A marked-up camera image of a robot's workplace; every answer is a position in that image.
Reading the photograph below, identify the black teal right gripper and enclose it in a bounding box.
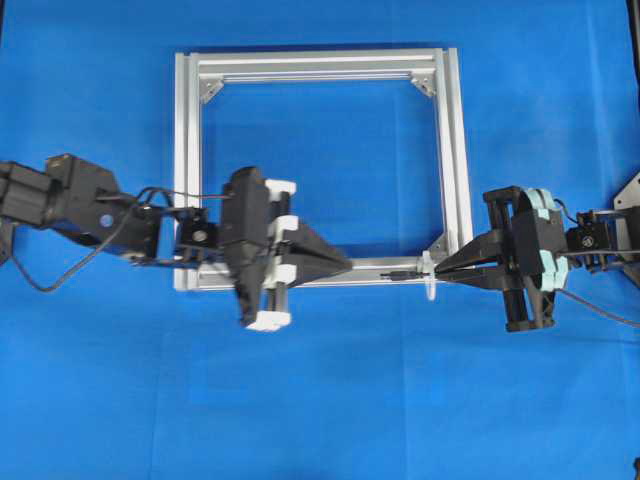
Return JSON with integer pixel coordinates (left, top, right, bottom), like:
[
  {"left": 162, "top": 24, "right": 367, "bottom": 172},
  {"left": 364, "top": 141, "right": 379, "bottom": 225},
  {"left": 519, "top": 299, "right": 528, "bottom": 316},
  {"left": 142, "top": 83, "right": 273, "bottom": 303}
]
[{"left": 435, "top": 186, "right": 568, "bottom": 332}]

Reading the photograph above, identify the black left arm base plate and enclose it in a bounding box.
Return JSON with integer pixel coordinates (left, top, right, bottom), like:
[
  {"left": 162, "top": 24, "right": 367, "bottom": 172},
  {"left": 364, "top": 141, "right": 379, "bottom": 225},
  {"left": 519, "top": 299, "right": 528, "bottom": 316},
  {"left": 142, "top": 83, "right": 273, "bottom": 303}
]
[{"left": 0, "top": 219, "right": 15, "bottom": 266}]

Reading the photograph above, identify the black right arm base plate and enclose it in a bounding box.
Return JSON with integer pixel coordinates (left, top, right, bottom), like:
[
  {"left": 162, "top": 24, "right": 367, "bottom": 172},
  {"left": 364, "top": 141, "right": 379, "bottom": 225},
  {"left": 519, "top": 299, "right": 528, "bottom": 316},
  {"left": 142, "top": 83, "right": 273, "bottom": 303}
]
[{"left": 613, "top": 173, "right": 639, "bottom": 274}]

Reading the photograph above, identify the black wire with plug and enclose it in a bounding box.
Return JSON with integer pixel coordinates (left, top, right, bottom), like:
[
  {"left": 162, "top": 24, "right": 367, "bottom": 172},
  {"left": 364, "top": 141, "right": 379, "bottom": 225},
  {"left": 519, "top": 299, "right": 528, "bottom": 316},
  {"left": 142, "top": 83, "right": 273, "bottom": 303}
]
[{"left": 379, "top": 266, "right": 640, "bottom": 329}]

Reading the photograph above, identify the blue table cloth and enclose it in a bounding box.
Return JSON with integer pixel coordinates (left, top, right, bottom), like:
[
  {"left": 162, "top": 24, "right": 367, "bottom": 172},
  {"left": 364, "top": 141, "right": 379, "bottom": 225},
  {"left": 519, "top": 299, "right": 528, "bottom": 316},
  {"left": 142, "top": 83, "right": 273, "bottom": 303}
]
[{"left": 1, "top": 1, "right": 639, "bottom": 479}]

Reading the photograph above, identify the white loop holder clip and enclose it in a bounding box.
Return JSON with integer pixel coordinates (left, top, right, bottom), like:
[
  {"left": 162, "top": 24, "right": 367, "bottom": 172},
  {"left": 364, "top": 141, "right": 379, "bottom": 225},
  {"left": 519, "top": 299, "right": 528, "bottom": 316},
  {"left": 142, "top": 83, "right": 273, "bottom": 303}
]
[{"left": 417, "top": 250, "right": 437, "bottom": 301}]

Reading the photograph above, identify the silver aluminium extrusion frame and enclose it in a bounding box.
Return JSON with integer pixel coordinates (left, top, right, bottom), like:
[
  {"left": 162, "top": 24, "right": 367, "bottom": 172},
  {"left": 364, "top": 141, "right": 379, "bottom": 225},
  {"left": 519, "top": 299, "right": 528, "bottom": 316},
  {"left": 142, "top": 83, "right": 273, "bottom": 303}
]
[{"left": 174, "top": 47, "right": 474, "bottom": 287}]

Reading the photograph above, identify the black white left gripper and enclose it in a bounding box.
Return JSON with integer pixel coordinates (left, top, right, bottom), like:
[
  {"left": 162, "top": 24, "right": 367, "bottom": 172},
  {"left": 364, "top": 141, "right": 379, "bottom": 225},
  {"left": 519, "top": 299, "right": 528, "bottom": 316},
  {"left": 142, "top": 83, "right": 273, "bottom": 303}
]
[{"left": 219, "top": 167, "right": 352, "bottom": 332}]

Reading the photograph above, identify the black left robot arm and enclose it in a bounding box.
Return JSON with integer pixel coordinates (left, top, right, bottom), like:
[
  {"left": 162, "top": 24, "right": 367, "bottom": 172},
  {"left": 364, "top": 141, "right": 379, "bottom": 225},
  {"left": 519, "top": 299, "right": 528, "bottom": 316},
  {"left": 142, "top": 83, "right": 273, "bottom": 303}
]
[{"left": 1, "top": 154, "right": 353, "bottom": 332}]

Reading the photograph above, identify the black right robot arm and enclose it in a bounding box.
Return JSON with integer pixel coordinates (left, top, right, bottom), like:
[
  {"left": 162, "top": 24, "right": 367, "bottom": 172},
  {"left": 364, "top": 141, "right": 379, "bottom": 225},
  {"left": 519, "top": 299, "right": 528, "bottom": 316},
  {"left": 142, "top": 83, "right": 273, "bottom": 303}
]
[{"left": 434, "top": 186, "right": 639, "bottom": 333}]

